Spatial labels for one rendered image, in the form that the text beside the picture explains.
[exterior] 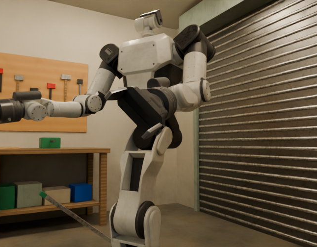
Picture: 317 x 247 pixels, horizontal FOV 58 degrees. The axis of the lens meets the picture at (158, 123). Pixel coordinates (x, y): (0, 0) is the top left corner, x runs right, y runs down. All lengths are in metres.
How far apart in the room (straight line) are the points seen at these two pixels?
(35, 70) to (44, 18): 0.68
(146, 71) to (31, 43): 2.83
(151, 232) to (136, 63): 0.68
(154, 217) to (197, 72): 0.57
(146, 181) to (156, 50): 0.53
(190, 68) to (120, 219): 0.63
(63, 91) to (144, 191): 2.81
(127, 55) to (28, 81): 2.61
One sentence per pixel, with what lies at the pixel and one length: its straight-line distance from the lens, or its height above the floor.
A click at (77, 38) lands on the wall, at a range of 4.05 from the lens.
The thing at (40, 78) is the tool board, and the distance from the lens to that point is 3.80.
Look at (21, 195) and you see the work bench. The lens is 3.30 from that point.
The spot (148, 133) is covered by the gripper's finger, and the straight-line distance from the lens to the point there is 0.55.
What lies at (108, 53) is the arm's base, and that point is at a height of 1.33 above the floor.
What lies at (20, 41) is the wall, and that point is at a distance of 3.91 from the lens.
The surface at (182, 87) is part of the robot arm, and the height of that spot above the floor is 1.06.
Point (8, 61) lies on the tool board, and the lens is 3.81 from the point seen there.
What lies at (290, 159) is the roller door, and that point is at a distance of 2.93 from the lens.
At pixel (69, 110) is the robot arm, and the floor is 1.05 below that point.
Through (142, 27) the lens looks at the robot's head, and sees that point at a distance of 1.35.
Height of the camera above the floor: 0.91
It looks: 4 degrees up
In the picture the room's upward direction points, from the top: straight up
